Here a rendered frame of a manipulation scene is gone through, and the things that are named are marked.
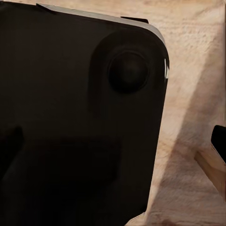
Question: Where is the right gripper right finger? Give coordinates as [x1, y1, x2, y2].
[211, 125, 226, 163]

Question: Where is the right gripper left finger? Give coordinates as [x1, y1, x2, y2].
[0, 125, 24, 181]

